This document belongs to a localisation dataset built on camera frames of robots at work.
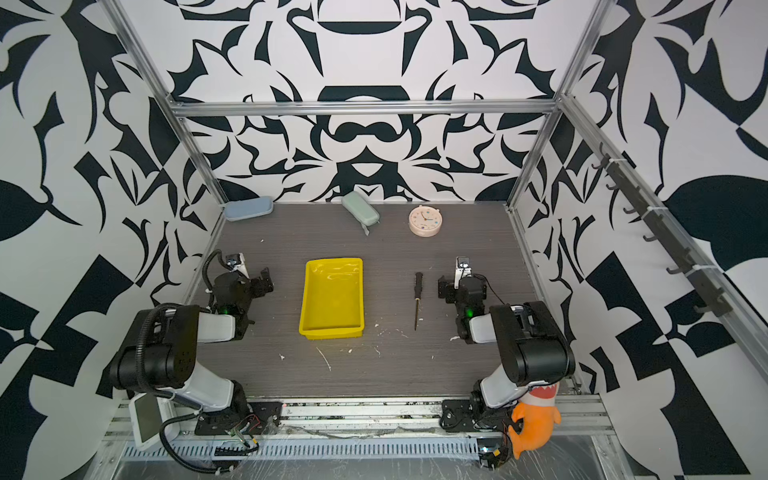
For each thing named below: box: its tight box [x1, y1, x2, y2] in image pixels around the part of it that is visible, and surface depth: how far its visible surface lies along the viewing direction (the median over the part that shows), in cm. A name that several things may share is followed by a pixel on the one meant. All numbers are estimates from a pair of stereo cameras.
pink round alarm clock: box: [408, 205, 443, 238], surface depth 114 cm
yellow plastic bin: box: [298, 258, 365, 340], surface depth 94 cm
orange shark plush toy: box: [508, 382, 561, 460], surface depth 71 cm
